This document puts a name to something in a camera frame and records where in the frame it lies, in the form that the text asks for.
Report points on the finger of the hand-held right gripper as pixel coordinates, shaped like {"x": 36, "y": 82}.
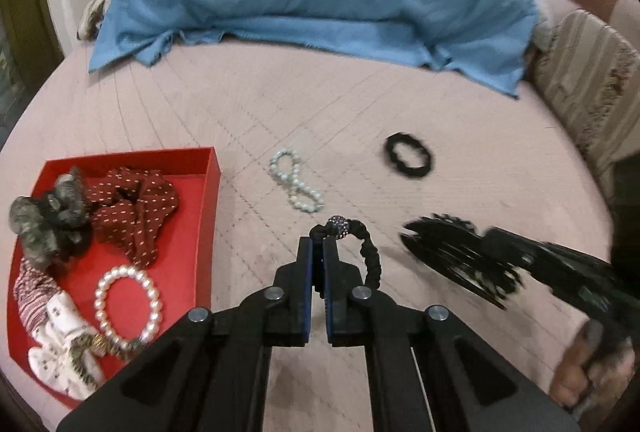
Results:
{"x": 515, "y": 252}

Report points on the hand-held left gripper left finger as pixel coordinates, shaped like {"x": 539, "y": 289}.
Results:
{"x": 302, "y": 272}

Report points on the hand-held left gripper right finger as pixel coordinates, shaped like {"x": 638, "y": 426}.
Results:
{"x": 332, "y": 282}

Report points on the black hair claw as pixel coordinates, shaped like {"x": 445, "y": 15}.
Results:
{"x": 445, "y": 252}

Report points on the red box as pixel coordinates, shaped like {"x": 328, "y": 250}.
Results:
{"x": 195, "y": 222}

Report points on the red dotted scrunchie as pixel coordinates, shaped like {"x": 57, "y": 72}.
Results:
{"x": 145, "y": 212}

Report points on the white cherry print scrunchie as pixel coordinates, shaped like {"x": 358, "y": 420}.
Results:
{"x": 60, "y": 322}

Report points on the red checked scrunchie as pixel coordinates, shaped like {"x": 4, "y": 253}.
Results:
{"x": 32, "y": 302}

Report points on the grey black scrunchie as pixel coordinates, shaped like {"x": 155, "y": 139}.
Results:
{"x": 35, "y": 222}

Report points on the person's right hand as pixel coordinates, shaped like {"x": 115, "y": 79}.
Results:
{"x": 575, "y": 362}

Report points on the black ruffled scrunchie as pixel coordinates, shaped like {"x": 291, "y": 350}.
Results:
{"x": 392, "y": 157}

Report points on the striped floral pillow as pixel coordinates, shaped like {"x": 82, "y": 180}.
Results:
{"x": 590, "y": 77}

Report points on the grey quilted pillow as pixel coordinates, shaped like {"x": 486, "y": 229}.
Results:
{"x": 545, "y": 34}

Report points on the patterned beige cloth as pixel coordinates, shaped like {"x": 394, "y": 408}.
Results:
{"x": 90, "y": 14}

